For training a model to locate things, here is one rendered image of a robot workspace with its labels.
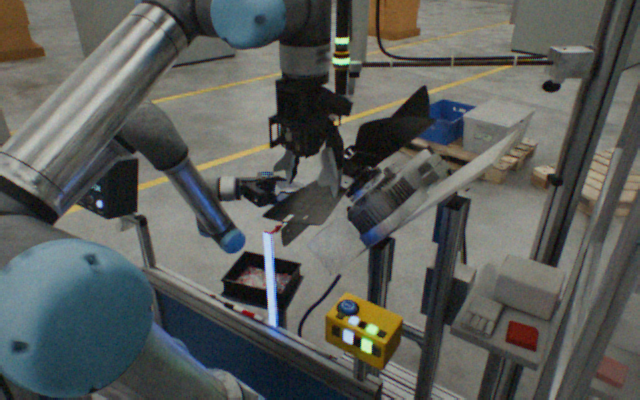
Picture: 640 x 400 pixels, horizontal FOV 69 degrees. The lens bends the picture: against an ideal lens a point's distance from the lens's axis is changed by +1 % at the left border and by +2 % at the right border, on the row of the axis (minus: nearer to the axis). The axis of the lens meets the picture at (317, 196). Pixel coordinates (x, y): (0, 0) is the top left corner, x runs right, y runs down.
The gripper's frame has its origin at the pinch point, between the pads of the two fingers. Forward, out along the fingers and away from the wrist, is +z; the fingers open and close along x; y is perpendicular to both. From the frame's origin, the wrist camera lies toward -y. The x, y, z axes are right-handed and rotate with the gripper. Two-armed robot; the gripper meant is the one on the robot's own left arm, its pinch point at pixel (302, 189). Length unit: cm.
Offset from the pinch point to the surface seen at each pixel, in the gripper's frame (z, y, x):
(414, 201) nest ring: 33.5, -4.9, 2.6
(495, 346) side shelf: 52, -31, 35
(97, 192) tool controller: -64, 8, 2
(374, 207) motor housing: 21.9, -3.0, 5.1
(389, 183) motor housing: 27.1, 1.4, -0.8
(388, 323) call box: 18, -44, 15
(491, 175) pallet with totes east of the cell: 164, 224, 87
